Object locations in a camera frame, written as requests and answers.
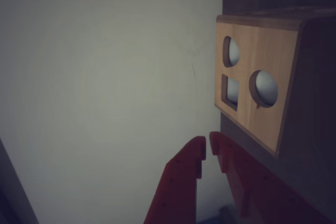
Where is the wooden shape sorter box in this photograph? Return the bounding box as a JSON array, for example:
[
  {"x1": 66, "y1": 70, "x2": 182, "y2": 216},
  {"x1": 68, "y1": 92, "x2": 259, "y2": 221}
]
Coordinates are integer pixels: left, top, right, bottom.
[{"x1": 214, "y1": 6, "x2": 336, "y2": 159}]

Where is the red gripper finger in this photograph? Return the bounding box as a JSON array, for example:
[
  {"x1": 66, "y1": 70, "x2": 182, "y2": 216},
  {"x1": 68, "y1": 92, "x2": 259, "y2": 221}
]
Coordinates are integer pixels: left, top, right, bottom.
[
  {"x1": 143, "y1": 136, "x2": 206, "y2": 224},
  {"x1": 209, "y1": 131, "x2": 334, "y2": 224}
]

